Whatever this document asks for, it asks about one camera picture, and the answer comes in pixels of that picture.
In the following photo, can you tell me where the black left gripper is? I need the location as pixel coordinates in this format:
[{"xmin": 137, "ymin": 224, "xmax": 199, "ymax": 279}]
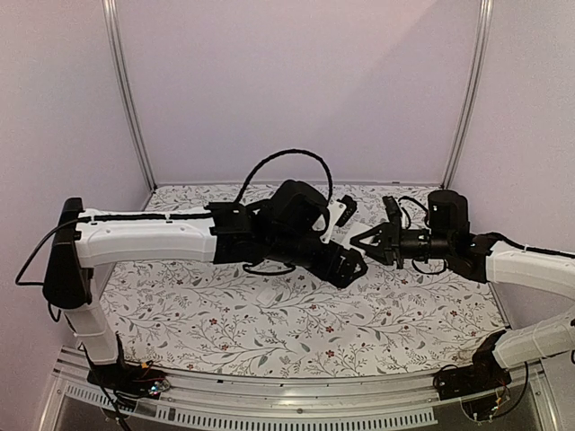
[{"xmin": 267, "ymin": 233, "xmax": 369, "ymax": 289}]

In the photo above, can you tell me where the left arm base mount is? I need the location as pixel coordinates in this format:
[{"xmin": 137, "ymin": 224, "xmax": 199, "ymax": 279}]
[{"xmin": 84, "ymin": 335, "xmax": 171, "ymax": 399}]

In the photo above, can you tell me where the white remote control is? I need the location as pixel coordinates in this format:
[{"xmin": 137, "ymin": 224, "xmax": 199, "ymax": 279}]
[{"xmin": 337, "ymin": 222, "xmax": 370, "ymax": 257}]

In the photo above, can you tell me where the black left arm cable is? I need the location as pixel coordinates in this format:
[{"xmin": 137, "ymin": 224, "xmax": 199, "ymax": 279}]
[{"xmin": 233, "ymin": 148, "xmax": 336, "ymax": 207}]

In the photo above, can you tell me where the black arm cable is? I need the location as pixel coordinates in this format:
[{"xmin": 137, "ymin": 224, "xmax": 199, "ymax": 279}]
[
  {"xmin": 398, "ymin": 195, "xmax": 430, "ymax": 221},
  {"xmin": 233, "ymin": 148, "xmax": 336, "ymax": 207}
]

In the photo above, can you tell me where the floral patterned table mat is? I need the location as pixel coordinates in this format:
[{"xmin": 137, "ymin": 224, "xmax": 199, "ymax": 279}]
[{"xmin": 87, "ymin": 181, "xmax": 511, "ymax": 378}]

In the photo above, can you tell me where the aluminium front rail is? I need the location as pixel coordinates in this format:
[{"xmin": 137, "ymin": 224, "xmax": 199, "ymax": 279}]
[{"xmin": 39, "ymin": 347, "xmax": 562, "ymax": 430}]

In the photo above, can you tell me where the left aluminium frame post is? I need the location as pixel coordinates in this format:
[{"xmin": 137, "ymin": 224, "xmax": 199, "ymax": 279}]
[{"xmin": 102, "ymin": 0, "xmax": 157, "ymax": 191}]

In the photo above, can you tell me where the aluminium frame post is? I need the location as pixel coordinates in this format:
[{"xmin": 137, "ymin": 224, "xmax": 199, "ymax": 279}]
[
  {"xmin": 102, "ymin": 0, "xmax": 157, "ymax": 191},
  {"xmin": 440, "ymin": 0, "xmax": 494, "ymax": 189}
]

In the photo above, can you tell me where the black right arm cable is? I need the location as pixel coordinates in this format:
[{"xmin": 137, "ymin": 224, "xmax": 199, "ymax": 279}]
[{"xmin": 398, "ymin": 195, "xmax": 430, "ymax": 221}]

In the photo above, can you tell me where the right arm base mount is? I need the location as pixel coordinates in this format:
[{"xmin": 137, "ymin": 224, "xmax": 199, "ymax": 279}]
[{"xmin": 432, "ymin": 330, "xmax": 511, "ymax": 400}]

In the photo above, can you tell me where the right aluminium frame post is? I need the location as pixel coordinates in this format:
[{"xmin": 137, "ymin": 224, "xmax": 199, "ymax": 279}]
[{"xmin": 440, "ymin": 0, "xmax": 494, "ymax": 189}]

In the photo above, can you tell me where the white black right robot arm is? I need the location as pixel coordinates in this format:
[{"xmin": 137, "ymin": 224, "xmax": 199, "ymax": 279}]
[{"xmin": 346, "ymin": 189, "xmax": 574, "ymax": 391}]

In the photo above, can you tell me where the white battery cover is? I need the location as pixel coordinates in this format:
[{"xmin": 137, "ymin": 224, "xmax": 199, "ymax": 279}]
[{"xmin": 256, "ymin": 290, "xmax": 277, "ymax": 307}]

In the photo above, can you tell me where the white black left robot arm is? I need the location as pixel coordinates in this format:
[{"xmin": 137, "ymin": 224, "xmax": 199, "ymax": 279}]
[{"xmin": 38, "ymin": 180, "xmax": 367, "ymax": 390}]

